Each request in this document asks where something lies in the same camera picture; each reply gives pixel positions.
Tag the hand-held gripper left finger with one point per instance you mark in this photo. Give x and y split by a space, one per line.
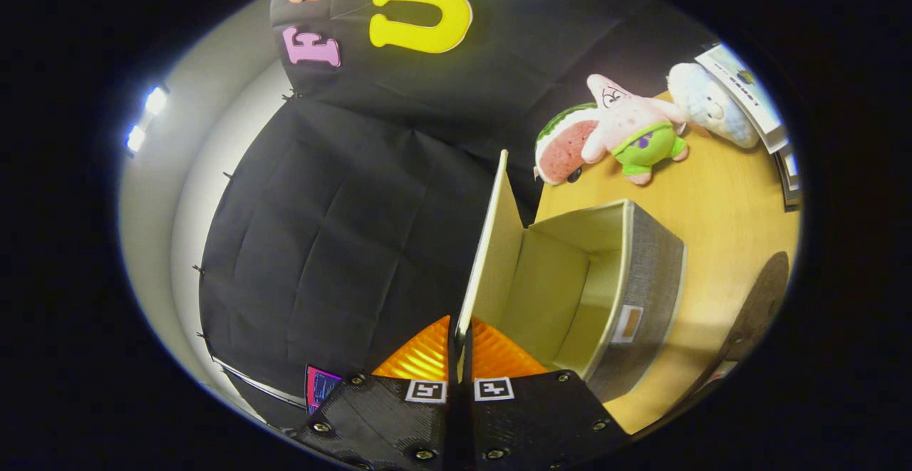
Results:
399 421

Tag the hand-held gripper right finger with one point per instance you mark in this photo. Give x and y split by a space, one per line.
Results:
534 421

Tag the grey fabric storage box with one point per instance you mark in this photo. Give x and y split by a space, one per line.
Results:
641 278

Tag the brown fuzzy shoe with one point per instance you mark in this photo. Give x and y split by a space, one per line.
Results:
762 300

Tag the small lit screen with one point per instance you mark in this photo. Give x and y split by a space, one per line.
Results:
320 385

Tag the watermelon slice plush toy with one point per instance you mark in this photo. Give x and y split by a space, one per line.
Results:
563 150

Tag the pink starfish plush toy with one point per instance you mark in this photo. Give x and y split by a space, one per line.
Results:
627 118

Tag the dark cover thick book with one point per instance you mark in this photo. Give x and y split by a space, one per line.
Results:
792 197

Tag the thick white book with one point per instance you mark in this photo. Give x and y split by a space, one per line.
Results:
789 164

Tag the white and blue plush toy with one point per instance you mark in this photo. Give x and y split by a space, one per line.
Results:
709 104

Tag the white picture cover book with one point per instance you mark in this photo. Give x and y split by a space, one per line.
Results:
741 86

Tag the ceiling light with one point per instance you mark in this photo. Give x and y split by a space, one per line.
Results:
153 104

